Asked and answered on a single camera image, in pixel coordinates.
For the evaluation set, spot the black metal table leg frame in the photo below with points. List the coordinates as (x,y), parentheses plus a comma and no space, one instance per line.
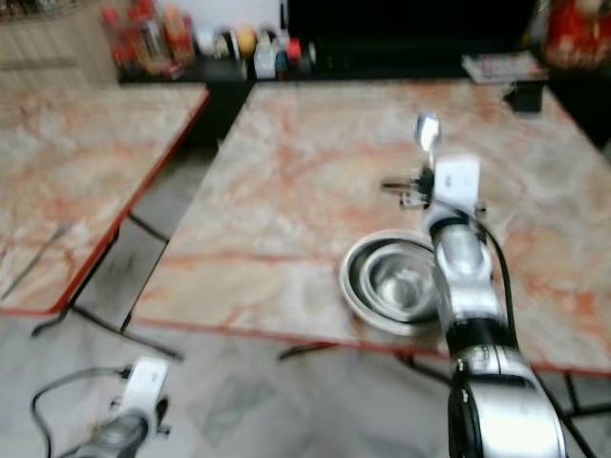
(110,262)

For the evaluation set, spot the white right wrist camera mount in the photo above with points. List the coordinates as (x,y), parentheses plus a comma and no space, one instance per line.
(458,181)

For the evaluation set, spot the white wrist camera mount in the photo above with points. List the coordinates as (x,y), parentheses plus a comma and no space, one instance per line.
(147,384)
(458,181)

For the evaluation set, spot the flat patterned tray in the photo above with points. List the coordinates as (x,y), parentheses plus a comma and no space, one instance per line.
(504,67)

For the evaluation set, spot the black television screen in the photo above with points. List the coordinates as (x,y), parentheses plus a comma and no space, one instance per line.
(410,24)

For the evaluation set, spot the shiny steel spoon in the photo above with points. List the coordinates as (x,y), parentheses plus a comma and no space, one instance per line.
(428,132)

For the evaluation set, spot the steel fork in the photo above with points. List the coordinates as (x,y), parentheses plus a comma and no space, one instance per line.
(38,260)

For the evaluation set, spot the stainless steel bowl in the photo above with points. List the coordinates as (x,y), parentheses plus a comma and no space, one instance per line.
(391,281)

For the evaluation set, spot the small white bottle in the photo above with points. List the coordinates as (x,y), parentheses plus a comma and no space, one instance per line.
(265,59)

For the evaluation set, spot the small black box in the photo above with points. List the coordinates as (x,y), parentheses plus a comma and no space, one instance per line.
(530,95)

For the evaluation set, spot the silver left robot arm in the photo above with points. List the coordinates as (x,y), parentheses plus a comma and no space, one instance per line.
(119,439)

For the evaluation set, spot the small red can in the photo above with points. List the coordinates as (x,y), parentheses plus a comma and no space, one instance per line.
(293,52)

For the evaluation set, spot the red patterned bag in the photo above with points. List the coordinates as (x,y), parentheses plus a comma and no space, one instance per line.
(578,31)

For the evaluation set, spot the red capped sauce bottle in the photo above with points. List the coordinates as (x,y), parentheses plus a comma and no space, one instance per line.
(145,36)
(179,36)

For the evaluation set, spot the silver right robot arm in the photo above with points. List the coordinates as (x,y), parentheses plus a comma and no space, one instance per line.
(468,286)

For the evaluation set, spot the yellow round fruit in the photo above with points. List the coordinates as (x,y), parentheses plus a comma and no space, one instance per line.
(245,41)

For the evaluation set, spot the light wooden cabinet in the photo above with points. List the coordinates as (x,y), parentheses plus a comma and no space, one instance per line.
(48,43)

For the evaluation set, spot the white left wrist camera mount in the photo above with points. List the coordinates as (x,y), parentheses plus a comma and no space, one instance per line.
(147,384)

